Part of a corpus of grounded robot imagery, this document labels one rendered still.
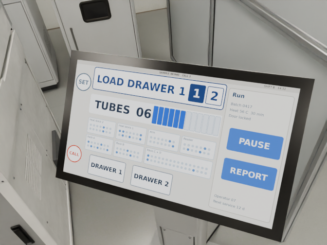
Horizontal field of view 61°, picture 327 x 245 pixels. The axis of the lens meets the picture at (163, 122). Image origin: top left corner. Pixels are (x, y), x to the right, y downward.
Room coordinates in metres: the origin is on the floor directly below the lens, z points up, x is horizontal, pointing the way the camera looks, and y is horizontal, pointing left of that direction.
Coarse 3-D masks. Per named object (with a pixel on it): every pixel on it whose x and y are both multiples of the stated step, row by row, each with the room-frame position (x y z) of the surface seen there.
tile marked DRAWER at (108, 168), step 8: (96, 160) 0.42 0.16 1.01; (104, 160) 0.41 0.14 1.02; (112, 160) 0.41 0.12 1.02; (88, 168) 0.41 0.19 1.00; (96, 168) 0.41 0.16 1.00; (104, 168) 0.40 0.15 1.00; (112, 168) 0.40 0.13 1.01; (120, 168) 0.39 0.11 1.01; (104, 176) 0.39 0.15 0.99; (112, 176) 0.39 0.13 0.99; (120, 176) 0.38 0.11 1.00
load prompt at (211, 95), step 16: (96, 80) 0.54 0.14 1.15; (112, 80) 0.52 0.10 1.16; (128, 80) 0.51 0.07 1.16; (144, 80) 0.50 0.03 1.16; (160, 80) 0.49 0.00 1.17; (176, 80) 0.48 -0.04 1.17; (192, 80) 0.47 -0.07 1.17; (144, 96) 0.48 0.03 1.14; (160, 96) 0.47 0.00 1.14; (176, 96) 0.45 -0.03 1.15; (192, 96) 0.44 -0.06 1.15; (208, 96) 0.43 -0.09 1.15; (224, 96) 0.42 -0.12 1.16
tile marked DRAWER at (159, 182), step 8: (136, 168) 0.38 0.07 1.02; (144, 168) 0.38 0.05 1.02; (136, 176) 0.37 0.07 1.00; (144, 176) 0.37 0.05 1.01; (152, 176) 0.36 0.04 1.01; (160, 176) 0.36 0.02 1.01; (168, 176) 0.35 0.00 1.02; (136, 184) 0.36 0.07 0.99; (144, 184) 0.35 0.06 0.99; (152, 184) 0.35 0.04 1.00; (160, 184) 0.35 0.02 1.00; (168, 184) 0.34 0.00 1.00; (160, 192) 0.33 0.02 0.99; (168, 192) 0.33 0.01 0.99
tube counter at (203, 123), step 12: (144, 108) 0.46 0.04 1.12; (156, 108) 0.45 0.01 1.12; (168, 108) 0.44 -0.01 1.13; (144, 120) 0.44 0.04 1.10; (156, 120) 0.44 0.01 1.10; (168, 120) 0.43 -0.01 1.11; (180, 120) 0.42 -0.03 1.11; (192, 120) 0.41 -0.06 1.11; (204, 120) 0.41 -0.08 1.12; (216, 120) 0.40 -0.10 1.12; (192, 132) 0.40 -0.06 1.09; (204, 132) 0.39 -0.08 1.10; (216, 132) 0.38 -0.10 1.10
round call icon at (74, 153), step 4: (68, 144) 0.47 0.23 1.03; (72, 144) 0.46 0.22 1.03; (68, 148) 0.46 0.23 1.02; (72, 148) 0.46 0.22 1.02; (76, 148) 0.45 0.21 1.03; (80, 148) 0.45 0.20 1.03; (68, 152) 0.45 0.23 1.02; (72, 152) 0.45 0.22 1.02; (76, 152) 0.45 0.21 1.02; (80, 152) 0.44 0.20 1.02; (68, 156) 0.45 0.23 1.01; (72, 156) 0.44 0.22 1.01; (76, 156) 0.44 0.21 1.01; (80, 156) 0.44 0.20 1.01; (68, 160) 0.44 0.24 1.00; (72, 160) 0.44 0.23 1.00; (76, 160) 0.43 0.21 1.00; (80, 160) 0.43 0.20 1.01; (80, 164) 0.43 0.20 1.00
